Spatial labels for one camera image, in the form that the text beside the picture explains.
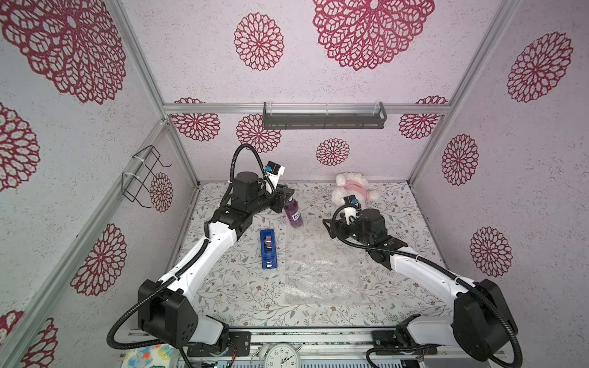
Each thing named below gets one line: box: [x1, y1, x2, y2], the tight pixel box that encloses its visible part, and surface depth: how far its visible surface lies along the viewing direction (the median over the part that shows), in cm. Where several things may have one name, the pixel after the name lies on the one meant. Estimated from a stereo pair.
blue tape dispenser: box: [259, 229, 278, 270], surface depth 93 cm
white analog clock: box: [264, 342, 302, 368], surface depth 69 cm
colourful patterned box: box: [120, 343, 181, 368], surface depth 68 cm
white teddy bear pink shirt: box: [331, 171, 379, 207], surface depth 109 cm
